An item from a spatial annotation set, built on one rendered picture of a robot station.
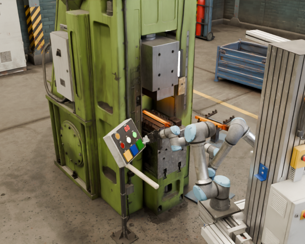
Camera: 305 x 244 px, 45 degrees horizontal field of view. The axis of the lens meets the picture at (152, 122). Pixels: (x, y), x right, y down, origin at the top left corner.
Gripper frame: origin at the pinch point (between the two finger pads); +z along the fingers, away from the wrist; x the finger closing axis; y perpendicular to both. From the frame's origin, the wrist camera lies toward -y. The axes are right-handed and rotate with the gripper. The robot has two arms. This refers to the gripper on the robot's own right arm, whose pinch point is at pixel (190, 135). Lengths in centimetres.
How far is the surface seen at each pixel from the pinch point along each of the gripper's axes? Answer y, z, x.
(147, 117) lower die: 1, 54, -5
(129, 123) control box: -18, 25, -47
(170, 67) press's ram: -54, 31, 3
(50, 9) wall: -7, 621, 157
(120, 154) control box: -5, 6, -70
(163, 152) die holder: 25.5, 24.6, -9.3
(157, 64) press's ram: -60, 31, -12
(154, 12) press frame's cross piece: -100, 46, -4
